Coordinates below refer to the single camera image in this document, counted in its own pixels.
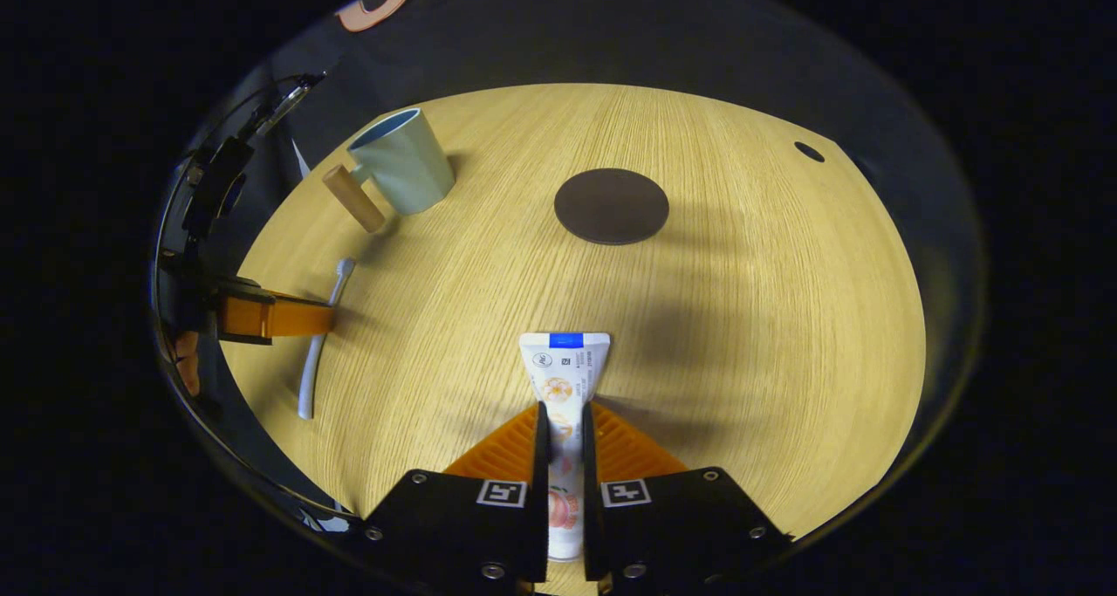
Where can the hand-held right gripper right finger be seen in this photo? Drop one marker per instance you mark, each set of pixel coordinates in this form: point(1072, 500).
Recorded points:
point(681, 526)

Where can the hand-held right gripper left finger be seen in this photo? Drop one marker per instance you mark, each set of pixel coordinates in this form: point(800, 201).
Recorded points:
point(462, 526)

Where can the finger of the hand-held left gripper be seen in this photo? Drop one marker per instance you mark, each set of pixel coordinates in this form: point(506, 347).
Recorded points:
point(279, 317)

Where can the white toothbrush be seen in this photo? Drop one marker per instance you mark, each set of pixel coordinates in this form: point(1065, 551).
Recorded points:
point(316, 352)

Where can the white toothpaste tube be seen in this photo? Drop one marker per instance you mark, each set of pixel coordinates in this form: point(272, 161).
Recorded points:
point(564, 373)

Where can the dark round coaster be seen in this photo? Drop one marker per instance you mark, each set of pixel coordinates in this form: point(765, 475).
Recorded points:
point(611, 206)

